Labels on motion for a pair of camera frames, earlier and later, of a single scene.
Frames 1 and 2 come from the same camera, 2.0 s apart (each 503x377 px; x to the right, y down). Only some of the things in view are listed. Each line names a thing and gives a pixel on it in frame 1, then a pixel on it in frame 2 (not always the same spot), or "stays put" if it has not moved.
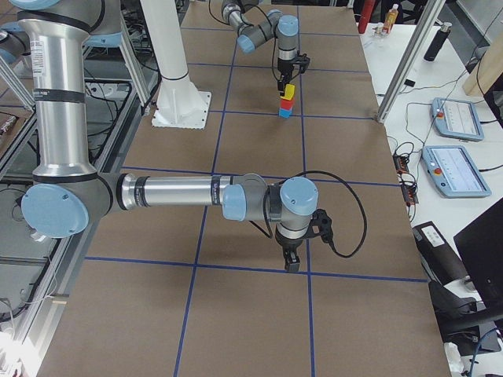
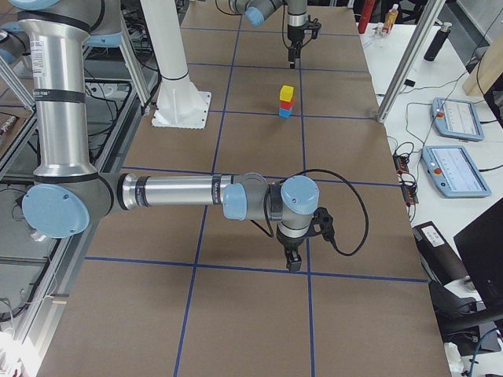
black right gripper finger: x=292 y=261 stays put
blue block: x=284 y=113 stays put
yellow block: x=289 y=91 stays put
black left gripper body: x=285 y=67 -> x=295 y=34
